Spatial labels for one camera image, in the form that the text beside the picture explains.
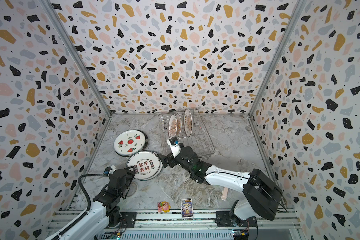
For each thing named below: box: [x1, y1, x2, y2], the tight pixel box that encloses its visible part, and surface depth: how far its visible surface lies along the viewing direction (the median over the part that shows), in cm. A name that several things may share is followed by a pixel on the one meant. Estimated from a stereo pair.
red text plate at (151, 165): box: [141, 150, 164, 181], surface depth 94 cm
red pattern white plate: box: [126, 151, 164, 181], surface depth 94 cm
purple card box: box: [180, 198, 194, 219], surface depth 78 cm
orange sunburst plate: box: [167, 114, 178, 138], surface depth 105 cm
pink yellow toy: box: [157, 200, 171, 213], surface depth 78 cm
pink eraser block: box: [221, 187, 229, 201], surface depth 81 cm
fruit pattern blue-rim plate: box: [114, 129, 149, 158], surface depth 102 cm
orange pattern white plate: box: [183, 108, 193, 137], surface depth 109 cm
